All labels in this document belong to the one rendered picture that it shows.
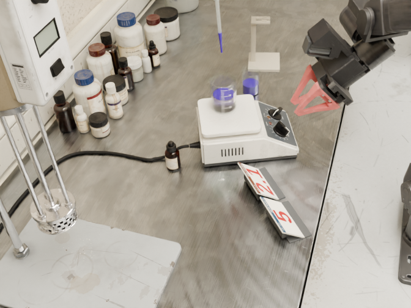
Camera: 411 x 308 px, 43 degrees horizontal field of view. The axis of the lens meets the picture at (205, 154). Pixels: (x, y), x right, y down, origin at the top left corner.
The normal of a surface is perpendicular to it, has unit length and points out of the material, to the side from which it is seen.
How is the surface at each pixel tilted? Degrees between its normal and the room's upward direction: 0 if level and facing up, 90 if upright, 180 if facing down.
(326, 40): 91
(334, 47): 91
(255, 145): 90
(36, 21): 90
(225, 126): 0
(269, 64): 0
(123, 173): 0
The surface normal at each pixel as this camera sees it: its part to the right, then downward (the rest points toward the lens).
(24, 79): -0.32, 0.65
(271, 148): 0.09, 0.67
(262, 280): -0.05, -0.73
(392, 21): -0.88, 0.31
